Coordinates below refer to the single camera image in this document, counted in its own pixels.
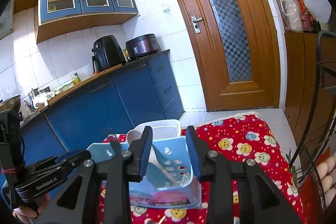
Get light blue utensil holder box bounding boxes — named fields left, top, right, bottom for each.
left=86, top=135, right=202, bottom=209

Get black metal wire rack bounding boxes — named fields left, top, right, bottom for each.
left=285, top=31, right=335, bottom=220

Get person's left hand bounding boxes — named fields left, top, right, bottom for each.
left=13, top=193, right=51, bottom=224

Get white plastic bag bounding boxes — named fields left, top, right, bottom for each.
left=278, top=0, right=303, bottom=32

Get silver door handle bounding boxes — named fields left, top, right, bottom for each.
left=191, top=15, right=203, bottom=34

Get wooden side cabinet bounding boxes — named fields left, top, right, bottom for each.
left=285, top=31, right=334, bottom=144

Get red floral tablecloth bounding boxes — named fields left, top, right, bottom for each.
left=97, top=113, right=303, bottom=223

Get white plastic container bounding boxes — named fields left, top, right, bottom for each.
left=126, top=119, right=181, bottom=144

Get black air fryer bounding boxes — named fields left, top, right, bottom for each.
left=92, top=35, right=126, bottom=72

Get dark rice cooker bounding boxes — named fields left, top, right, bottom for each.
left=125, top=34, right=160, bottom=60

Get wooden door with glass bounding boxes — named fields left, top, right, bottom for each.
left=178, top=0, right=280, bottom=111

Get white egg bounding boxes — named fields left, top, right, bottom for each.
left=322, top=175, right=333, bottom=193
left=317, top=162, right=328, bottom=180

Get blue lower kitchen cabinets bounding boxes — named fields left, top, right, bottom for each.
left=21, top=50, right=184, bottom=164

